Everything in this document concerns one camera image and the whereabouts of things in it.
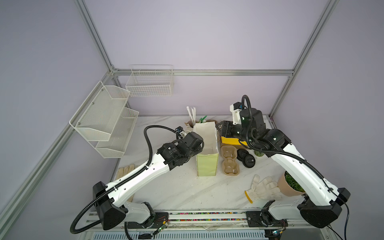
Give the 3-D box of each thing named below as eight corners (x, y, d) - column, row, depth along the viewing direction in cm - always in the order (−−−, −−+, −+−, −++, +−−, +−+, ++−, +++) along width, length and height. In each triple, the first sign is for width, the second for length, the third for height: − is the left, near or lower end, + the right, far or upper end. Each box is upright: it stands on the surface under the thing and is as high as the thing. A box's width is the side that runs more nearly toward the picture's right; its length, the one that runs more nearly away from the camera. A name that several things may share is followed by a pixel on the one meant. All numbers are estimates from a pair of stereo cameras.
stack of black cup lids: (249, 170, 92) (251, 167, 89) (233, 156, 99) (234, 153, 96) (256, 163, 96) (258, 160, 92) (240, 149, 102) (241, 146, 99)
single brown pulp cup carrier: (223, 177, 90) (224, 174, 87) (219, 148, 103) (220, 145, 100) (240, 176, 90) (242, 174, 87) (234, 148, 103) (236, 145, 100)
